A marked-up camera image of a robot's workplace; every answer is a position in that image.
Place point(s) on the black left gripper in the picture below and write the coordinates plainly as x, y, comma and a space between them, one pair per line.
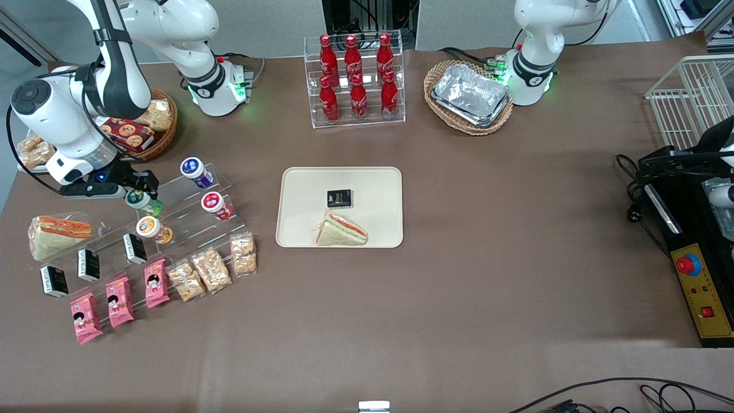
678, 158

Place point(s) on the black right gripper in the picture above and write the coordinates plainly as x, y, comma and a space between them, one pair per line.
127, 173

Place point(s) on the green gum bottle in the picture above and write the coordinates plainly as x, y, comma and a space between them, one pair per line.
139, 201

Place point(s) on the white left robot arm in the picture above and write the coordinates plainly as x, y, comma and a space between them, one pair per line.
533, 34

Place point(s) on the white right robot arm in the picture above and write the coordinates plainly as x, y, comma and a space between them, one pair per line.
57, 115

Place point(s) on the orange gum bottle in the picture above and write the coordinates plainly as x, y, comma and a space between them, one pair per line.
148, 227

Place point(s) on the blue gum bottle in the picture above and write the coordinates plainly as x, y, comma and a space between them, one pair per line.
192, 167

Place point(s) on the red gum bottle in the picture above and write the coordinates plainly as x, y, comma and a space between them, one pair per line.
213, 202

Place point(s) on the beige plastic tray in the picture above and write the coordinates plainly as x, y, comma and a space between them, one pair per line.
378, 189

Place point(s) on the dark brown round wicker basket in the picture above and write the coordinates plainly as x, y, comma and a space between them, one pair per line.
165, 140

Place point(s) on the red cookie box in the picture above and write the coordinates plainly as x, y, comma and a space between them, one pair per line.
131, 133

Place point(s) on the clear acrylic stepped display stand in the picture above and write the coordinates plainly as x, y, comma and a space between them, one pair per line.
183, 226

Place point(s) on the black white-print small box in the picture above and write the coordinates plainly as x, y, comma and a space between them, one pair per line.
54, 281
89, 265
135, 248

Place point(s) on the clear-wrapped nut crisp packet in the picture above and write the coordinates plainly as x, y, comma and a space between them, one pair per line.
28, 143
211, 269
159, 115
243, 255
39, 156
186, 281

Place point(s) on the wrapped triangular sandwich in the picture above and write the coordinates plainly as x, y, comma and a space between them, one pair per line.
338, 232
54, 235

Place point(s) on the pink snack packet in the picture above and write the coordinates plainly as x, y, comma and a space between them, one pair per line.
86, 318
156, 283
119, 302

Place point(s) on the white rectangular bin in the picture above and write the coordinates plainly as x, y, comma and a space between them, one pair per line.
34, 170

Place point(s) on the black control box yellow panel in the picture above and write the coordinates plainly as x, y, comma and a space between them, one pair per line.
702, 292

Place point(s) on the black gold-print chocolate packet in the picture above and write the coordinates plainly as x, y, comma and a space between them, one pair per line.
339, 198

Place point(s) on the red cola bottle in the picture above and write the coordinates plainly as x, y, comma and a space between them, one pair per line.
352, 57
330, 106
389, 98
328, 60
385, 57
359, 103

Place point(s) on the silver foil container stack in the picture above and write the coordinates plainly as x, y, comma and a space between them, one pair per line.
470, 94

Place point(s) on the clear acrylic bottle rack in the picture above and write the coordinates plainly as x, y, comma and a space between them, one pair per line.
370, 117

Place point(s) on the light oval wicker basket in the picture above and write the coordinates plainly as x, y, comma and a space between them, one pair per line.
438, 112

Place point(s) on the black equipment rack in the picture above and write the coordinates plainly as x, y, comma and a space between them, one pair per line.
367, 17

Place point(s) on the small white device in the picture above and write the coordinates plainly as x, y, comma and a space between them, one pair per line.
374, 406

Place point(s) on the aluminium frame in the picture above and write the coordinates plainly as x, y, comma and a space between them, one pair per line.
694, 17

